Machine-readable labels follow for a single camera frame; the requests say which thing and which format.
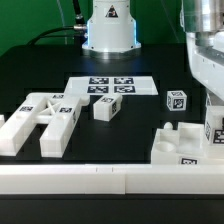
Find white part at left edge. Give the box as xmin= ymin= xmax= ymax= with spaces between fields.
xmin=0 ymin=115 xmax=5 ymax=128

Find white front rail fixture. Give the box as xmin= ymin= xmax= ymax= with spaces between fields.
xmin=0 ymin=164 xmax=224 ymax=194

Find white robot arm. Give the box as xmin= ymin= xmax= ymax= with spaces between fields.
xmin=82 ymin=0 xmax=224 ymax=100

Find white tagged cube block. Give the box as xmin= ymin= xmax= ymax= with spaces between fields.
xmin=167 ymin=90 xmax=187 ymax=111

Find white chair back frame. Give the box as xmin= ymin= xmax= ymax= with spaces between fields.
xmin=0 ymin=93 xmax=90 ymax=158

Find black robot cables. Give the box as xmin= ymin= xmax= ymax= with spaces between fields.
xmin=26 ymin=0 xmax=88 ymax=47

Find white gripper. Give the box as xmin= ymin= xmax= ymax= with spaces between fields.
xmin=186 ymin=31 xmax=224 ymax=100

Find white sheet with four tags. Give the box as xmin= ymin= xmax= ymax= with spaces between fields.
xmin=64 ymin=76 xmax=158 ymax=95

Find white chair seat part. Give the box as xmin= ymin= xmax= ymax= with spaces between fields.
xmin=151 ymin=122 xmax=224 ymax=165

